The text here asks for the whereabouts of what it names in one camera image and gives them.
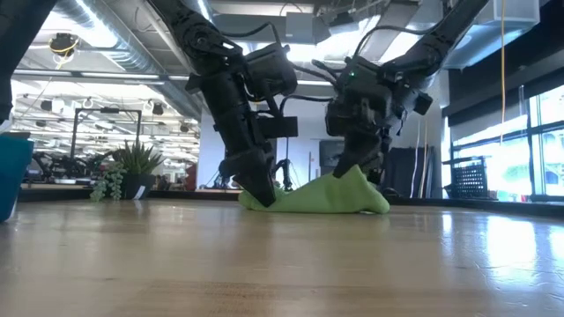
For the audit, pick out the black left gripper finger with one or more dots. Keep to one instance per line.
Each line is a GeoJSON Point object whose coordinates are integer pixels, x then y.
{"type": "Point", "coordinates": [257, 180]}

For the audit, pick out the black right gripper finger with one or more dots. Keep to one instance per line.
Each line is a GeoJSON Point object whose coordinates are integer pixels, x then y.
{"type": "Point", "coordinates": [374, 174]}
{"type": "Point", "coordinates": [357, 160]}

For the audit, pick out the green microfiber towel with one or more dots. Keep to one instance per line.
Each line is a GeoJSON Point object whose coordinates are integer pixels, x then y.
{"type": "Point", "coordinates": [326, 196]}

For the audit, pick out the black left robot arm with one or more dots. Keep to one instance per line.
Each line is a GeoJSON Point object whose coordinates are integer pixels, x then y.
{"type": "Point", "coordinates": [198, 39]}

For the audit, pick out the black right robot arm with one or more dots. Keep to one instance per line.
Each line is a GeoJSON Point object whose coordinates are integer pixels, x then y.
{"type": "Point", "coordinates": [440, 39]}

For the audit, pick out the black background robot arm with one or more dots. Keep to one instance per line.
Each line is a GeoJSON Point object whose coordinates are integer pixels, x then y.
{"type": "Point", "coordinates": [284, 171]}

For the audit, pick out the blue plastic basket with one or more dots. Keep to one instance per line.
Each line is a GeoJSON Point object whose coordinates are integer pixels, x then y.
{"type": "Point", "coordinates": [13, 180]}

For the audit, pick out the black equipment cabinet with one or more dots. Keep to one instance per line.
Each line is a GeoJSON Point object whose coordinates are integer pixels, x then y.
{"type": "Point", "coordinates": [330, 154]}

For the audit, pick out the black upright panel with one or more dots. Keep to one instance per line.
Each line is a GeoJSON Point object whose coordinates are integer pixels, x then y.
{"type": "Point", "coordinates": [405, 169]}

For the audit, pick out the black perforated crate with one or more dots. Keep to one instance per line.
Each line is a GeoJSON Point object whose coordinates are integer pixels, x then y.
{"type": "Point", "coordinates": [469, 180]}

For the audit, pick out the grey ceiling junction box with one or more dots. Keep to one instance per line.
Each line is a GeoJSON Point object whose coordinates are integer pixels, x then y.
{"type": "Point", "coordinates": [299, 26]}

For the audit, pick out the potted succulent in black pot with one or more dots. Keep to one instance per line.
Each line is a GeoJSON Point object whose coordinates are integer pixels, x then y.
{"type": "Point", "coordinates": [136, 185]}

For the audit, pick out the black rounded corner bracket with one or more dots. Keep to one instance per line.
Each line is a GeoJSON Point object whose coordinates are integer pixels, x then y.
{"type": "Point", "coordinates": [390, 192]}

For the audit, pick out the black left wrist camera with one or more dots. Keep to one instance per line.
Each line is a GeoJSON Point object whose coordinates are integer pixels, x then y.
{"type": "Point", "coordinates": [277, 127]}

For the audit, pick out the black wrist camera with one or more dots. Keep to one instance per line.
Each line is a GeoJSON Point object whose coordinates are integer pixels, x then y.
{"type": "Point", "coordinates": [277, 127]}
{"type": "Point", "coordinates": [423, 103]}

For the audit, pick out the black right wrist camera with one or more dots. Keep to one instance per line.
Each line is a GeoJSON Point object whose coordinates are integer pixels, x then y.
{"type": "Point", "coordinates": [423, 103]}

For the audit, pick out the silver ceiling air duct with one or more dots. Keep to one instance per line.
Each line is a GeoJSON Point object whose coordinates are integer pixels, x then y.
{"type": "Point", "coordinates": [132, 66]}

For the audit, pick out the black table edge rail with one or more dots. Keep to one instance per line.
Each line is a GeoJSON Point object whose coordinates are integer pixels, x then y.
{"type": "Point", "coordinates": [57, 194]}

